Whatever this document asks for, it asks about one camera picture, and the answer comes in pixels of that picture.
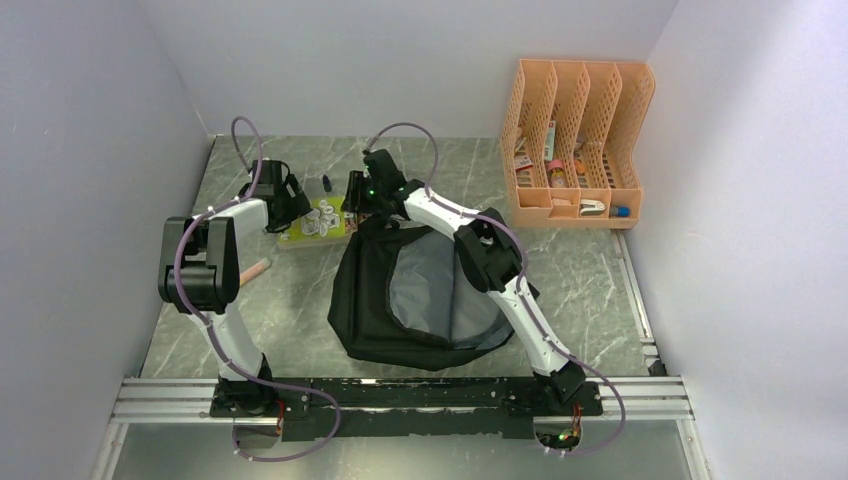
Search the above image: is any pink yellow highlighter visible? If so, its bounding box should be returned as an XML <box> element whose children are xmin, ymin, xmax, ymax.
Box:
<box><xmin>240</xmin><ymin>258</ymin><xmax>271</xmax><ymax>286</ymax></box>

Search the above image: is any black student backpack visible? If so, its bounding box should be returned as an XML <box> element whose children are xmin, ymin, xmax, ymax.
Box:
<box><xmin>327</xmin><ymin>216</ymin><xmax>514</xmax><ymax>371</ymax></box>

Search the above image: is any pink bottle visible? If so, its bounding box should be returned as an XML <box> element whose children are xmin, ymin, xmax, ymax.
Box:
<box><xmin>546</xmin><ymin>158</ymin><xmax>568</xmax><ymax>188</ymax></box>

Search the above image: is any grey blue sharpener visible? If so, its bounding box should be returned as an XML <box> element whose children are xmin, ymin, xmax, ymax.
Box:
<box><xmin>609</xmin><ymin>205</ymin><xmax>631</xmax><ymax>218</ymax></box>

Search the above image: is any white stapler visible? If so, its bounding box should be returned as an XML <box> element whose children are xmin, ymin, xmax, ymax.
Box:
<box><xmin>579</xmin><ymin>199</ymin><xmax>607</xmax><ymax>217</ymax></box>

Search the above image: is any tall white green box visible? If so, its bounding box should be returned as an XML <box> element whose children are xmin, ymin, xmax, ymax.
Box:
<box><xmin>543</xmin><ymin>119</ymin><xmax>556</xmax><ymax>162</ymax></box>

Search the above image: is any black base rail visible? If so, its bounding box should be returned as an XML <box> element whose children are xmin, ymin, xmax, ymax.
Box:
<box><xmin>206</xmin><ymin>377</ymin><xmax>604</xmax><ymax>441</ymax></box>

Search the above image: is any white red staples box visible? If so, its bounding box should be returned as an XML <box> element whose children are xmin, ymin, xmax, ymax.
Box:
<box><xmin>513</xmin><ymin>153</ymin><xmax>533</xmax><ymax>172</ymax></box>

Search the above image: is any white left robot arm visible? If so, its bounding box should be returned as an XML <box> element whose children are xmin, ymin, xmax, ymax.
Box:
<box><xmin>157</xmin><ymin>159</ymin><xmax>311</xmax><ymax>416</ymax></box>

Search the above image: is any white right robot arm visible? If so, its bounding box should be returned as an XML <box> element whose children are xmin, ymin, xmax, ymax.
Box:
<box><xmin>328</xmin><ymin>149</ymin><xmax>586</xmax><ymax>414</ymax></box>

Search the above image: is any orange plastic desk organizer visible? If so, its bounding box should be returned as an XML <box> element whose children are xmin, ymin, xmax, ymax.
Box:
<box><xmin>500</xmin><ymin>59</ymin><xmax>655</xmax><ymax>230</ymax></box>

